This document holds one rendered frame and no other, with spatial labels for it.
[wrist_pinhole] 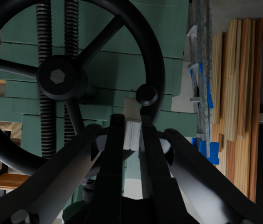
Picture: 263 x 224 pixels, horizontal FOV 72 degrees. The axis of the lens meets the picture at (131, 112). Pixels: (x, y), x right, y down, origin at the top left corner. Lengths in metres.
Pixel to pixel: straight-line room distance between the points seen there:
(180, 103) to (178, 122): 2.57
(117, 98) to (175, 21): 0.23
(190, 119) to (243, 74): 1.36
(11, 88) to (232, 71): 1.61
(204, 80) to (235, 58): 0.65
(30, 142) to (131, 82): 0.25
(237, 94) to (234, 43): 0.43
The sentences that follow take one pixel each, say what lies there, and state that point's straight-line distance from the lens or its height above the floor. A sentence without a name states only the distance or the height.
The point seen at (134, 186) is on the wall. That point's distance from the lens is 3.16.
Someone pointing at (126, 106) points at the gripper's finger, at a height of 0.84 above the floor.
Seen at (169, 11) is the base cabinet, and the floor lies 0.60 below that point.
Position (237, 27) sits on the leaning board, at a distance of 1.92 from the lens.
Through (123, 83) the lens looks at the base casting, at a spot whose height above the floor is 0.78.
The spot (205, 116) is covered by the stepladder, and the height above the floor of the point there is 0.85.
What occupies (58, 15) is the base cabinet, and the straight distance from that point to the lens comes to 0.52.
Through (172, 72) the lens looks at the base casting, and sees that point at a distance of 0.46.
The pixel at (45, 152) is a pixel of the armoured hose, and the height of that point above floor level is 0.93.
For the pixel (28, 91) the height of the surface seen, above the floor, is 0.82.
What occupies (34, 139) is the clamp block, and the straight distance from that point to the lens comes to 0.39.
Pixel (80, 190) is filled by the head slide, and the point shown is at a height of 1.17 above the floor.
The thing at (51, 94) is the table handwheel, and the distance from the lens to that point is 0.26.
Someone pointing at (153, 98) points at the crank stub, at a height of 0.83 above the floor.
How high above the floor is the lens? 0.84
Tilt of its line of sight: 1 degrees up
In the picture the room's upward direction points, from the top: 175 degrees counter-clockwise
